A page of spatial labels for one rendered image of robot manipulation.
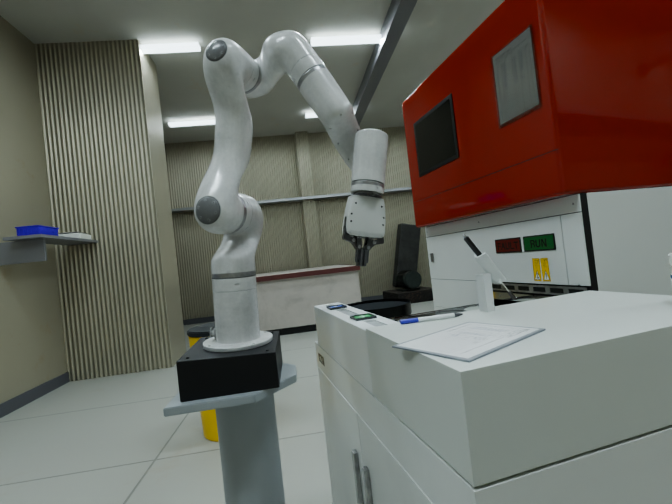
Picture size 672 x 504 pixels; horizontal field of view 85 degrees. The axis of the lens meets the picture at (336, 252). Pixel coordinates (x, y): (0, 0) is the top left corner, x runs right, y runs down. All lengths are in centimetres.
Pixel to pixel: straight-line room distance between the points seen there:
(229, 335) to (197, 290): 793
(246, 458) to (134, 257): 428
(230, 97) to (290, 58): 18
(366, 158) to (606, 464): 71
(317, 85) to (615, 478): 93
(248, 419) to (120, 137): 475
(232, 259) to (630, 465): 87
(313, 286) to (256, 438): 491
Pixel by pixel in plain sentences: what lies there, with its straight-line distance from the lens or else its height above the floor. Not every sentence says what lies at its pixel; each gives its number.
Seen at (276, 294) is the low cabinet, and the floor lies 65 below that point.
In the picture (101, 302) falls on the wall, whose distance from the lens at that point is 537.
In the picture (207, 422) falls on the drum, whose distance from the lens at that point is 283.
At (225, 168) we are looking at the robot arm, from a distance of 102.
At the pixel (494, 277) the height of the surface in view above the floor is 104.
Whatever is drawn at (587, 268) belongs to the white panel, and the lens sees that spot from 116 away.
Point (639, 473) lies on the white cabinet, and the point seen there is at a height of 77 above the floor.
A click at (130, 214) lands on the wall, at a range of 525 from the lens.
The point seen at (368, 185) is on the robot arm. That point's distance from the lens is 89.
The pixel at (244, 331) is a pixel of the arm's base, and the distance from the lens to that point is 103.
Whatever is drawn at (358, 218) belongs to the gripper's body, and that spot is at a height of 121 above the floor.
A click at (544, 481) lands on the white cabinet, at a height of 80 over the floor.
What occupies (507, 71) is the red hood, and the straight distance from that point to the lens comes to 131.
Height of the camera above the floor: 112
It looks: 1 degrees up
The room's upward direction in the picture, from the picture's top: 6 degrees counter-clockwise
